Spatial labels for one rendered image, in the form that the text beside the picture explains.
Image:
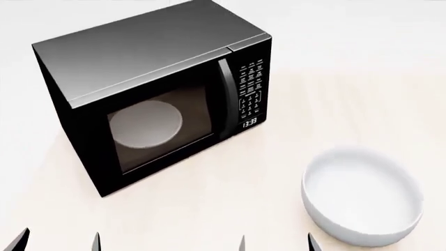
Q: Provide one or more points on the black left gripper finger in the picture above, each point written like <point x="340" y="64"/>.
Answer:
<point x="21" y="243"/>
<point x="96" y="244"/>

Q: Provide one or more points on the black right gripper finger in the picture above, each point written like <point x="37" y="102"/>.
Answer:
<point x="314" y="244"/>
<point x="242" y="245"/>

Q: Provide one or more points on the white ceramic bowl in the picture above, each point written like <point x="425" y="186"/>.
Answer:
<point x="359" y="188"/>

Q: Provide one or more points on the black glass microwave door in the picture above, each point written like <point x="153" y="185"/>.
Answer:
<point x="94" y="146"/>

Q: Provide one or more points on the white round turntable plate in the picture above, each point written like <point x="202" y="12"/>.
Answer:
<point x="146" y="125"/>

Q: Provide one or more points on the black microwave oven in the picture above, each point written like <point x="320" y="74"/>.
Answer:
<point x="132" y="44"/>

